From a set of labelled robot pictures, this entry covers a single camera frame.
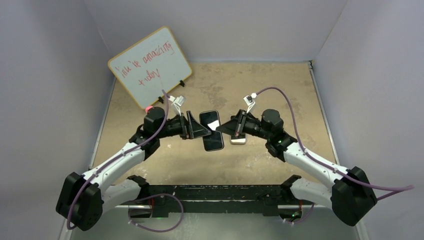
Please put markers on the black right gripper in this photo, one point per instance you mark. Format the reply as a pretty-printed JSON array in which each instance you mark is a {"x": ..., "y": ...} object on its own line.
[{"x": 234, "y": 127}]

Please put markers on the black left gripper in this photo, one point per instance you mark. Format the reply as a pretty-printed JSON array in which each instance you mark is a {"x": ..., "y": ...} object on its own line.
[{"x": 189, "y": 128}]

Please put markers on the clear phone case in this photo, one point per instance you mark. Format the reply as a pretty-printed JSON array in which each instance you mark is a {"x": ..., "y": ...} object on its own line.
[{"x": 241, "y": 139}]

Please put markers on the black phone case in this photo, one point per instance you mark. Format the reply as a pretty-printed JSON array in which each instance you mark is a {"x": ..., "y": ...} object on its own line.
[{"x": 212, "y": 145}]

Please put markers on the black smartphone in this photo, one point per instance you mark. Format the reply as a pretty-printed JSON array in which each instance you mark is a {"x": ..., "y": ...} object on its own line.
[{"x": 212, "y": 124}]

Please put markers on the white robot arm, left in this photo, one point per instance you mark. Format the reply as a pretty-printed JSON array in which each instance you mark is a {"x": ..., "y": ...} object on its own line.
[{"x": 141, "y": 145}]

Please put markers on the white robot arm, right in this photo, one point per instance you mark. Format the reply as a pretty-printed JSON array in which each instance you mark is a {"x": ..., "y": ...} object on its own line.
[{"x": 345, "y": 191}]

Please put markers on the pink capped bottle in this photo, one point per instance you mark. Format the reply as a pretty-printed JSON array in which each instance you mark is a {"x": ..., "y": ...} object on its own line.
[{"x": 148, "y": 108}]

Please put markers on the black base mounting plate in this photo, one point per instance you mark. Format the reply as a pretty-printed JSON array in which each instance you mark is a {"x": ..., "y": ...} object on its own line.
[{"x": 266, "y": 200}]

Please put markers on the whiteboard with red writing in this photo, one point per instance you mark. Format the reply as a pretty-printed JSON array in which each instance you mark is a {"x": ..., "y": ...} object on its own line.
[{"x": 151, "y": 67}]

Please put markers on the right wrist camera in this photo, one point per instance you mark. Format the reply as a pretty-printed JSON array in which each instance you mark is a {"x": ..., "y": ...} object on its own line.
[{"x": 250, "y": 102}]

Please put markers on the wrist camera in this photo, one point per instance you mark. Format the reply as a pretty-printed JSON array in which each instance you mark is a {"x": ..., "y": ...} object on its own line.
[
  {"x": 250, "y": 102},
  {"x": 176, "y": 103}
]

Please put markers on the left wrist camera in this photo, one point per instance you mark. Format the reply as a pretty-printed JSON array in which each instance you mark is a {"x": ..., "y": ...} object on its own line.
[{"x": 176, "y": 103}]

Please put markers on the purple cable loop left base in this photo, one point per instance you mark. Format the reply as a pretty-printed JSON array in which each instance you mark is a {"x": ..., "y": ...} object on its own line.
[{"x": 160, "y": 214}]

